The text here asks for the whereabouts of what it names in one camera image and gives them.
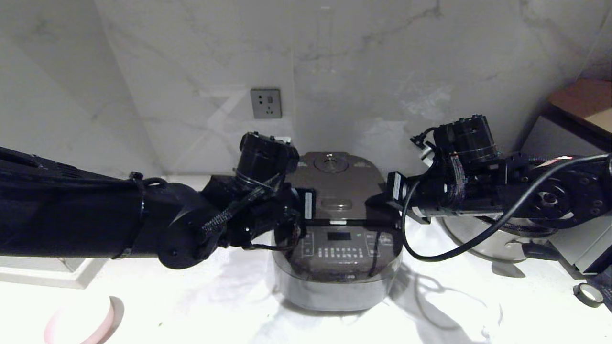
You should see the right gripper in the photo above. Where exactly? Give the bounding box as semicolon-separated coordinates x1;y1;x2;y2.
365;161;468;224

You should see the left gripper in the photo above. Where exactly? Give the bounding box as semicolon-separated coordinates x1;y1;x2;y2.
267;183;317;250

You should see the brown rice cooker lid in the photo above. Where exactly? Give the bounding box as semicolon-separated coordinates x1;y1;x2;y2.
286;152;390;223

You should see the grey rice cooker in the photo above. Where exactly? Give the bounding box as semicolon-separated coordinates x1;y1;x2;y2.
272;152;405;312

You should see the pink bowl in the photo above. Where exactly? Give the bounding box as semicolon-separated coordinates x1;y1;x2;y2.
44;296;125;344

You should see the grey box appliance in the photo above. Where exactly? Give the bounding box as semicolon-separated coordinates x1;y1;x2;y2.
520;114;612;279

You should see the black tape roll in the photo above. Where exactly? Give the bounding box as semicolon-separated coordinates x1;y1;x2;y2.
573;282;604;308

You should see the white flat board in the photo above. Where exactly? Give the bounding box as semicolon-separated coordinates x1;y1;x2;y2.
0;255;109;290

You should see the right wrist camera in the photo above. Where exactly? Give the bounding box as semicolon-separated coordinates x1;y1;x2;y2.
410;128;441;166

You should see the black cable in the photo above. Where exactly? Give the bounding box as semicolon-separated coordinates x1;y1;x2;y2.
401;153;612;263

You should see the grey wall socket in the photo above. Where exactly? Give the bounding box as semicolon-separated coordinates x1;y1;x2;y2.
250;88;282;119

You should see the steel pot with black handle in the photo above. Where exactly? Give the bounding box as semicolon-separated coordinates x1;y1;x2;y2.
439;215;561;264

